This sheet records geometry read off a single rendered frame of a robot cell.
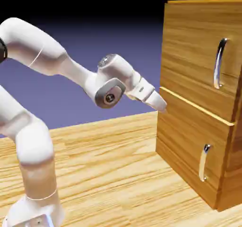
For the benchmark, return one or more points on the light wood cabinet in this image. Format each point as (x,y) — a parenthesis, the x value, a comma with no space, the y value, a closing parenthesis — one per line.
(232,155)

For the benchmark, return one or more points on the tall wooden cabinet door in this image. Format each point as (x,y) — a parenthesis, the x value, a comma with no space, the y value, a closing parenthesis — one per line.
(189,60)

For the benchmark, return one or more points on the short wooden cabinet door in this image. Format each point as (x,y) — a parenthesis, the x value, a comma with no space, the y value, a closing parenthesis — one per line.
(189,145)

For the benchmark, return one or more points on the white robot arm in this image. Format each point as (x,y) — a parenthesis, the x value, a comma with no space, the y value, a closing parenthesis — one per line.
(37,49)

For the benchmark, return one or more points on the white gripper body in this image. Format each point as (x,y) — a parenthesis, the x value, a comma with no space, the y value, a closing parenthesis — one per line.
(156,98)

